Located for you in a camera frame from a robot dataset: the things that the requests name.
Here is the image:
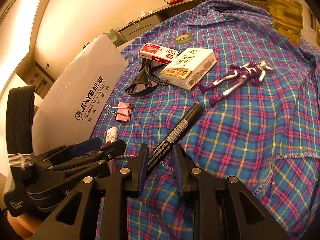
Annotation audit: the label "white tissue pack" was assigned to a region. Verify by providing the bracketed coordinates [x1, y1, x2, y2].
[161, 48, 217, 90]

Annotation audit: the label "red tray on cabinet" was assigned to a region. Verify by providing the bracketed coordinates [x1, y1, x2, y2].
[167, 0, 184, 5]

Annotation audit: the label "grey tv cabinet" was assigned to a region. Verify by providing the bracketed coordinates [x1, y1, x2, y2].
[118, 0, 268, 42]

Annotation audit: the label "green tape roll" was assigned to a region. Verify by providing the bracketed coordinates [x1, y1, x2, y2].
[174, 33, 193, 45]

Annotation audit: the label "blue plaid shirt cloth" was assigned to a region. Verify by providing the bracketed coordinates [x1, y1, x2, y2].
[93, 0, 319, 239]

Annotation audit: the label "red staples box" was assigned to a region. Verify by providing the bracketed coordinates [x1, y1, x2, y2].
[139, 43, 180, 65]

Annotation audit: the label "green plastic chair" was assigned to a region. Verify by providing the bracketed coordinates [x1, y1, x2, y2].
[105, 29, 127, 47]

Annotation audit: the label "black glasses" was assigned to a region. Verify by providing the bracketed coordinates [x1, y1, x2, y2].
[124, 58, 168, 98]

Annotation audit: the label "black marker pen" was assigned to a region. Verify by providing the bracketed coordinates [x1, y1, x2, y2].
[147, 103, 203, 172]

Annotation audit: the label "white printed lighter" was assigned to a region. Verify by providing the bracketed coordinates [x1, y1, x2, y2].
[105, 127, 118, 145]

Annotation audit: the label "white foam box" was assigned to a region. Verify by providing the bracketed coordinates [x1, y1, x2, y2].
[3, 33, 130, 196]

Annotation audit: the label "pink binder clip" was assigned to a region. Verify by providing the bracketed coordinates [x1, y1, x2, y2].
[105, 102, 132, 122]

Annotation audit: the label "purple silver action figure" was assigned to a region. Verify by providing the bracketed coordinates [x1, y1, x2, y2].
[197, 61, 273, 106]

